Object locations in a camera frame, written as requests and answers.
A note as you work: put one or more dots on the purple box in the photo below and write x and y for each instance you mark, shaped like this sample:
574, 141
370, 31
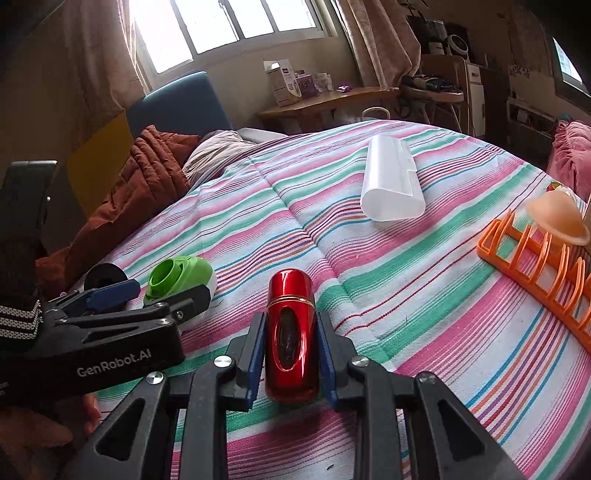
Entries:
307, 86

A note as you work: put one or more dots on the grey yellow blue headboard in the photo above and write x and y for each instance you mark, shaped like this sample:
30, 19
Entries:
184, 106

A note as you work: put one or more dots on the pink cushion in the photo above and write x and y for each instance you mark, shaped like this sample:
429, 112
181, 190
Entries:
572, 147

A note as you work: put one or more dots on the beige curtain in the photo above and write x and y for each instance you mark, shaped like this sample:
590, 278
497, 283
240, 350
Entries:
378, 41
101, 55

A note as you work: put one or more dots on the large window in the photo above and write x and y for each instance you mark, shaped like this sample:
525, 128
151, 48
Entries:
231, 23

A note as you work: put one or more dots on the wooden desk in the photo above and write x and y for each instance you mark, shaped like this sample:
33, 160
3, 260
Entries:
323, 104

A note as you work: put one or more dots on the red metal bottle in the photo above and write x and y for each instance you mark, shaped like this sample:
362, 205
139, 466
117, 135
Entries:
291, 332

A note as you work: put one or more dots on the small purple object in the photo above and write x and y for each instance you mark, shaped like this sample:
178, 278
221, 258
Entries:
344, 87

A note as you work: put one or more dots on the striped bedsheet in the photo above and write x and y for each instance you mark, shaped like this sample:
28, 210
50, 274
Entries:
369, 286

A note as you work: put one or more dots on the brown quilted blanket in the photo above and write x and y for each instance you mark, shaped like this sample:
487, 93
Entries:
138, 184

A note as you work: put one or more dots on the striped pillow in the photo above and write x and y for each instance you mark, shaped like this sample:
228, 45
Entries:
217, 152

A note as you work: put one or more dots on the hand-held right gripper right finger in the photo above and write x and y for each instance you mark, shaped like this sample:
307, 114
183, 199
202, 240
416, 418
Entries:
328, 364

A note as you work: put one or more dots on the small side window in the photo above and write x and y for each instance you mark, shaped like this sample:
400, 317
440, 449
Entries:
568, 60

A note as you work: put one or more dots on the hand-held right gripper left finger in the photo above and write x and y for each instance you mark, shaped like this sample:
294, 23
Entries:
256, 360

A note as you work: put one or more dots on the black cylinder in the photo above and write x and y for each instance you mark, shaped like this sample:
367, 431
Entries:
106, 274

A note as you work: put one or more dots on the person's left hand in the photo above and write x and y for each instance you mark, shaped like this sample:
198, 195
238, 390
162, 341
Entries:
32, 429

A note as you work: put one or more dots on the white carton box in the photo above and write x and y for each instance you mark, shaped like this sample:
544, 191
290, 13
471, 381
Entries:
284, 85

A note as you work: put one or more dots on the peach silicone cup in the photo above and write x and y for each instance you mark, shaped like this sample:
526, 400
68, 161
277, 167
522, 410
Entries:
561, 217

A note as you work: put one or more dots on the green and white nozzle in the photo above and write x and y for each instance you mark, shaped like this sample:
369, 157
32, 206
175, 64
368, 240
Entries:
184, 272

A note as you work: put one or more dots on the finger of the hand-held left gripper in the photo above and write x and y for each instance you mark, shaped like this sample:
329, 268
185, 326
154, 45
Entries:
115, 291
187, 302

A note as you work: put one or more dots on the white translucent plastic container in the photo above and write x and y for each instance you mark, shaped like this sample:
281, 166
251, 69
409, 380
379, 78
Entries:
392, 184

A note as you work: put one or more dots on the black appliance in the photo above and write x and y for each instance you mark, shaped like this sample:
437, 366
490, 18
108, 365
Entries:
434, 37

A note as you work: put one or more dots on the orange plastic rack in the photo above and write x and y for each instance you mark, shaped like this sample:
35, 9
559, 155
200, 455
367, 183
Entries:
508, 258

